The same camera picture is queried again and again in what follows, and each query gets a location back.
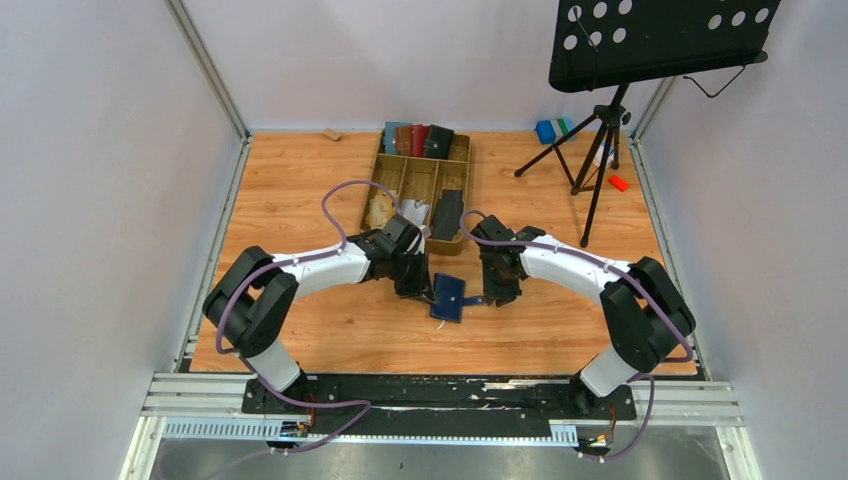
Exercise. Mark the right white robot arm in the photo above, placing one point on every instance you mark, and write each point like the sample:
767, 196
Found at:
647, 319

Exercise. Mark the black cards pile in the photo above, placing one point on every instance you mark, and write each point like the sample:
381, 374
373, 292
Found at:
446, 216

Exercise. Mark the red card holder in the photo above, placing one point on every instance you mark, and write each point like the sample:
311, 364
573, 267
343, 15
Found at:
419, 135

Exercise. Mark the black music stand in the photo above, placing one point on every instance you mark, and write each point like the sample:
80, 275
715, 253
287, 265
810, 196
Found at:
599, 44

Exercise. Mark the brown card holder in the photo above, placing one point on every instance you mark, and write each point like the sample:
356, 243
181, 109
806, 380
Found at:
403, 140

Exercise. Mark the dark blue card holder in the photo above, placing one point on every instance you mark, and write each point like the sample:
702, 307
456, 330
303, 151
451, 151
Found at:
450, 298

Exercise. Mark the blue green block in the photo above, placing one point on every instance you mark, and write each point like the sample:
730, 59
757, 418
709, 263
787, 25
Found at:
552, 130

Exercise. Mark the woven wicker tray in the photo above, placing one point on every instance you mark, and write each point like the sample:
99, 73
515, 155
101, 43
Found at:
425, 179

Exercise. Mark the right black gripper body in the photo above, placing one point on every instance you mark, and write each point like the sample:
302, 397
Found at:
501, 277

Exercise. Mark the red block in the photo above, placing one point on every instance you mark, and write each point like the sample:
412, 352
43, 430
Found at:
618, 183

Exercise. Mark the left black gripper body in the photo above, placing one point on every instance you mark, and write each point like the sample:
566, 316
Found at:
411, 277

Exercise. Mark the white cards pile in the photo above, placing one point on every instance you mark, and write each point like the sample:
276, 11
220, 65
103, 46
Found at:
416, 211

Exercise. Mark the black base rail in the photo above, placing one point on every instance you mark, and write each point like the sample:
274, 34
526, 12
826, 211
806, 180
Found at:
338, 395

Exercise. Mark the white slotted cable duct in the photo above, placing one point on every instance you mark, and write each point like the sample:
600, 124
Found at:
384, 426

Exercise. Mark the gold cards pile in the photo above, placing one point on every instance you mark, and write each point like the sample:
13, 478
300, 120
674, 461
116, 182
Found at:
380, 210

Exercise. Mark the small wooden block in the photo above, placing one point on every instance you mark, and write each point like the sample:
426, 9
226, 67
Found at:
332, 134

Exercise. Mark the black card holder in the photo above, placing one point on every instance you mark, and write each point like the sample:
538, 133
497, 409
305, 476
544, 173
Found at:
438, 142

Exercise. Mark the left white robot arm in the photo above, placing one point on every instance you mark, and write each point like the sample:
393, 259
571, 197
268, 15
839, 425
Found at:
250, 302

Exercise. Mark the teal card holder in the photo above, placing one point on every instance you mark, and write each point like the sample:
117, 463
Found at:
389, 137

